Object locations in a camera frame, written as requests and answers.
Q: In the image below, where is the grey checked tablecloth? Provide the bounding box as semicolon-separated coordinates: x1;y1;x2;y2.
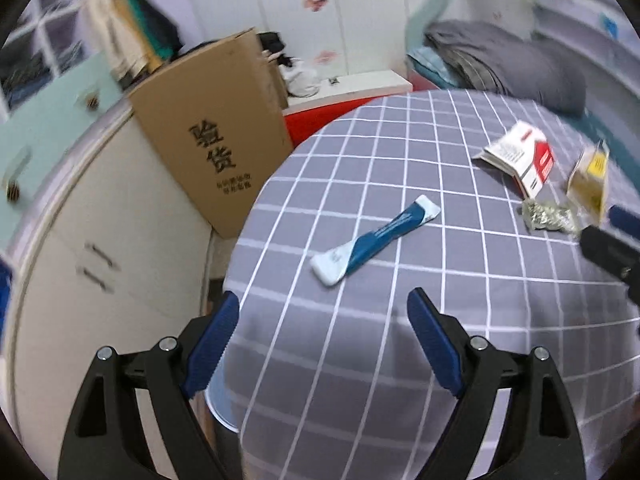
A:
205;89;640;480

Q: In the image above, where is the white bag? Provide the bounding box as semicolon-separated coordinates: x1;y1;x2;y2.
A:
282;59;321;98

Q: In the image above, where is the black hanging garment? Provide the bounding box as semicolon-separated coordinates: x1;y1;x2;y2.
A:
147;5;182;57

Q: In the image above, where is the black clothing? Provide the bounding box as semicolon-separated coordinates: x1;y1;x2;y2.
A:
257;31;296;68

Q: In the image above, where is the grey blanket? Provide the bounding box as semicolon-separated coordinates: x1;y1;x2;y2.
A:
424;20;587;115

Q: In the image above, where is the large cardboard box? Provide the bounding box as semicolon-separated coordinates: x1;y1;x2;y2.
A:
126;27;295;240

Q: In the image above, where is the yellow white carton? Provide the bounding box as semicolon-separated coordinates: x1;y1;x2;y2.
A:
566;139;612;226

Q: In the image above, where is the blue plastic bag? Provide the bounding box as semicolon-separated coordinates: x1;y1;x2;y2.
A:
0;260;12;331

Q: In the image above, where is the light teal drawer cabinet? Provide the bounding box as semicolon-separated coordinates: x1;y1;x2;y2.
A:
0;50;131;251

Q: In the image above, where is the beige hanging garment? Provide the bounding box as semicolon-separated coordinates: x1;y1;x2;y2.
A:
85;0;151;81

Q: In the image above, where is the crumpled foil wrapper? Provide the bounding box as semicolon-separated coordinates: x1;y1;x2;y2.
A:
521;197;581;235

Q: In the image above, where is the white cabinet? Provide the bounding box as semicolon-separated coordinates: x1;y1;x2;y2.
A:
0;105;226;461

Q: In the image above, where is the red mat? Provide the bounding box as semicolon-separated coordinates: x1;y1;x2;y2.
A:
282;75;426;148

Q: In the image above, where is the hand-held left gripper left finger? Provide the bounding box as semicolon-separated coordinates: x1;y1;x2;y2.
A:
57;290;241;480

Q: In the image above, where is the blue white toothpaste tube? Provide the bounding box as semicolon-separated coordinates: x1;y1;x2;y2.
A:
310;194;442;288

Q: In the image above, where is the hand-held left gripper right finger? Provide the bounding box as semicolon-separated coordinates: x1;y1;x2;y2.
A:
406;287;586;480

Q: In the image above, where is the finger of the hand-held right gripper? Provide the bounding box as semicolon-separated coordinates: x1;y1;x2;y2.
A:
608;205;640;241
579;225;640;306

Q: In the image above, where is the teal hanging garment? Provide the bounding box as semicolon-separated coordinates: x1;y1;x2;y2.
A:
124;0;171;61

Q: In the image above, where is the red white paper box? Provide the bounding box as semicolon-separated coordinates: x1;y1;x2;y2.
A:
472;121;557;200

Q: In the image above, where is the white platform step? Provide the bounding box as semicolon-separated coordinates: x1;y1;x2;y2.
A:
285;69;413;111

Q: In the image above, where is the white shelf unit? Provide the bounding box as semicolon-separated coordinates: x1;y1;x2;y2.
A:
0;0;126;111

